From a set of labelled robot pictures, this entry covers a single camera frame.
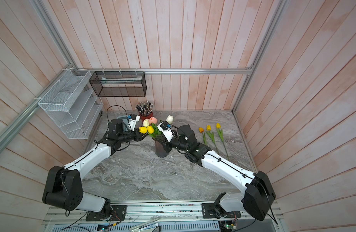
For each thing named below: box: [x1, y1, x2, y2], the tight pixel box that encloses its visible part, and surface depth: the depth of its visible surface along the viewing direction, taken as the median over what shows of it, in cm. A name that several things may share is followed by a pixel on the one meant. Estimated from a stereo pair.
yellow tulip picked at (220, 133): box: [215, 122, 230, 161], surface depth 106 cm
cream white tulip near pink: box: [142, 118, 150, 128], surface depth 75 cm
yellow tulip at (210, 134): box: [205, 124, 220, 155], surface depth 109 cm
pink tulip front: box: [148, 116, 158, 125], surface depth 76 cm
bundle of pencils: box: [134, 101, 154, 117], surface depth 100 cm
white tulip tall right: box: [165, 115, 174, 124], surface depth 77 cm
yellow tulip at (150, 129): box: [147, 125, 155, 134], surface depth 73 cm
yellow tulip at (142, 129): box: [138, 126, 148, 134], surface depth 72 cm
